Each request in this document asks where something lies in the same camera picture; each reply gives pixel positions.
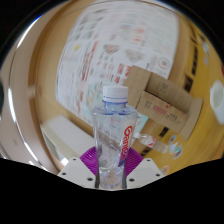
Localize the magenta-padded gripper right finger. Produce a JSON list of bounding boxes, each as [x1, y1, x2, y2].
[[123, 147, 165, 190]]

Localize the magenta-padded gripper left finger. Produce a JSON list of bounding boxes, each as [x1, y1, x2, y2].
[[57, 146, 100, 190]]

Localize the clear plastic water bottle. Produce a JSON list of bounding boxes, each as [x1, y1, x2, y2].
[[91, 85, 139, 190]]

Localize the small clear plastic bottle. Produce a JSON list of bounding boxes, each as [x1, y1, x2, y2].
[[134, 132, 170, 155]]

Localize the brown cardboard box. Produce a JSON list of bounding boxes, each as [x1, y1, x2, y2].
[[123, 65, 204, 141]]

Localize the printed paper wall posters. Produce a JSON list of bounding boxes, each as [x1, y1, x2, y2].
[[54, 1, 181, 134]]

